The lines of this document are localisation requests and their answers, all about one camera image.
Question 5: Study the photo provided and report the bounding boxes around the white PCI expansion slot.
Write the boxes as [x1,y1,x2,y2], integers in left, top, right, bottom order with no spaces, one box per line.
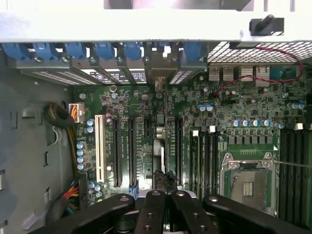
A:
[94,114,106,183]

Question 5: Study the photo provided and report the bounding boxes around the green Dell motherboard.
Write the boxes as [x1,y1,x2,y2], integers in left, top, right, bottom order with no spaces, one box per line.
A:
[73,60,312,220]

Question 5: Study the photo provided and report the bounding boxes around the black and silver PC case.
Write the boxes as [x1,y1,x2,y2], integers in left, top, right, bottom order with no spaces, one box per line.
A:
[0,0,312,234]

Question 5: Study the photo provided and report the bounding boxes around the black intrusion switch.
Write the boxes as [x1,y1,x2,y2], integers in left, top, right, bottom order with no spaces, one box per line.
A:
[249,14,285,37]

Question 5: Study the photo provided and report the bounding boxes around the yellow black power cable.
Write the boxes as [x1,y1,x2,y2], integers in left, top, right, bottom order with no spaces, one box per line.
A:
[43,102,85,176]

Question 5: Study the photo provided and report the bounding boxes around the CPU socket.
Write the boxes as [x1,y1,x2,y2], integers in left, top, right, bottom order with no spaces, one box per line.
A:
[219,151,278,217]

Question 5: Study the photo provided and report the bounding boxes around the multicoloured power wires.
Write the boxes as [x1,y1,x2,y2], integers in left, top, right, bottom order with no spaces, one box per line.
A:
[48,179,81,220]

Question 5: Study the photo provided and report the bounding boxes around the thin red black wire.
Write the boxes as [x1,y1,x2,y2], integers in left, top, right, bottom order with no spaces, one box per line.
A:
[214,45,305,97]

